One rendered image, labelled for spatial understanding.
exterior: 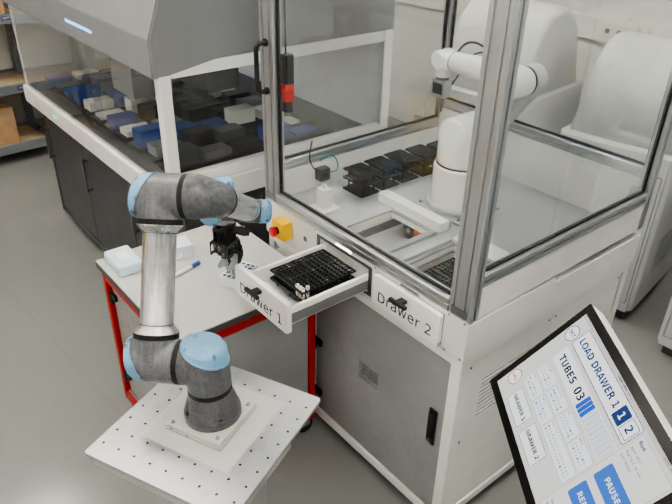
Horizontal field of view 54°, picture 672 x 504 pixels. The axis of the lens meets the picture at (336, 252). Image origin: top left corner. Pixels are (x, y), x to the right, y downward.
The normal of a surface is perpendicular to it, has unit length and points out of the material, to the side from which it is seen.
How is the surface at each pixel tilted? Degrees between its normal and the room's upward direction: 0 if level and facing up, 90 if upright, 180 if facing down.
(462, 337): 90
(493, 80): 90
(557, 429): 50
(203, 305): 0
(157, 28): 90
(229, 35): 90
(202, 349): 6
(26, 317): 0
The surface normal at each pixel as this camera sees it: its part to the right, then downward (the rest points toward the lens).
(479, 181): -0.77, 0.31
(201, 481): 0.02, -0.86
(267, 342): 0.63, 0.40
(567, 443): -0.75, -0.57
